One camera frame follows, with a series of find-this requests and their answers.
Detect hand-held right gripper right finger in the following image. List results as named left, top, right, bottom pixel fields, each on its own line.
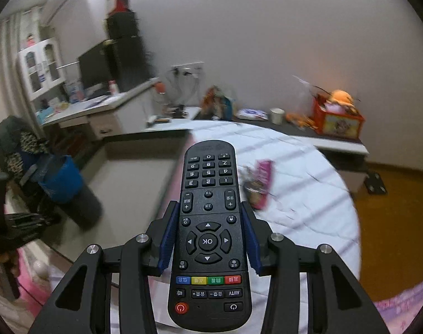
left=240, top=202, right=389, bottom=334

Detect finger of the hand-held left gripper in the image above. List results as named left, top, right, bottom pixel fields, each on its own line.
left=8, top=210, right=62, bottom=240

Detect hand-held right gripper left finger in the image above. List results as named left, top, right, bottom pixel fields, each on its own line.
left=27, top=200, right=180, bottom=334

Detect black remote control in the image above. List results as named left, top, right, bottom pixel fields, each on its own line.
left=167, top=140, right=253, bottom=330

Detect blue and black tin can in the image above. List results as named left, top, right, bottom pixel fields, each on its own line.
left=38, top=155, right=104, bottom=230

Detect key bunch with pink lanyard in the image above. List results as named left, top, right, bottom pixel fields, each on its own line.
left=243, top=159, right=276, bottom=211

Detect pink blanket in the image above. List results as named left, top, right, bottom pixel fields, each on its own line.
left=0, top=247, right=55, bottom=317

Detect black office chair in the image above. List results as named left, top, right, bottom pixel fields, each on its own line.
left=0, top=115, right=59, bottom=213

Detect white striped quilt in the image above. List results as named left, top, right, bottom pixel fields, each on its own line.
left=152, top=120, right=361, bottom=324

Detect pale curtain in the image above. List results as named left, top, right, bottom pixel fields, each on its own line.
left=0, top=17, right=28, bottom=140

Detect white and blue packet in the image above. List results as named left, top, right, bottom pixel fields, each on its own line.
left=237, top=108, right=269, bottom=121

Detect white desk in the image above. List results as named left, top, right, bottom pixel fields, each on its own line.
left=38, top=77, right=160, bottom=141

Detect dark low bench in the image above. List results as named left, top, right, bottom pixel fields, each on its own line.
left=232, top=111, right=370, bottom=195

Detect black floor scale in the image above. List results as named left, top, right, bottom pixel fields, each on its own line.
left=362, top=172, right=387, bottom=195

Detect white glass-door cabinet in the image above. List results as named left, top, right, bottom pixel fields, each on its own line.
left=17, top=38, right=68, bottom=101

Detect colourful snack bags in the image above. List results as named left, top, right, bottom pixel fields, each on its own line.
left=201, top=85, right=237, bottom=121

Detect red-capped bottle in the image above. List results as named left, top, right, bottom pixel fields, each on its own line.
left=154, top=81, right=166, bottom=105

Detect black computer monitor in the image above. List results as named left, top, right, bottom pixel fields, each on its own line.
left=77, top=42, right=115, bottom=95

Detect pink printed bedding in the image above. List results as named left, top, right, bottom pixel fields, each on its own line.
left=375, top=278, right=423, bottom=334

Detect clear plastic bag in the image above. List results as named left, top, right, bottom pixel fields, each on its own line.
left=292, top=75, right=320, bottom=98

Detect orange plush toy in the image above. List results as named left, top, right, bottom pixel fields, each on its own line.
left=328, top=90, right=357, bottom=107

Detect black computer tower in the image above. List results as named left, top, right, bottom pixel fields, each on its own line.
left=103, top=10, right=154, bottom=91

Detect white air conditioner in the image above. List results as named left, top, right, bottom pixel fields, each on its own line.
left=41, top=0, right=85, bottom=25

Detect red decoration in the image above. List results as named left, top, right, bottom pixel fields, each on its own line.
left=107, top=0, right=132, bottom=16

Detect white wall socket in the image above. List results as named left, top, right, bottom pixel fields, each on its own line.
left=170, top=62, right=205, bottom=77

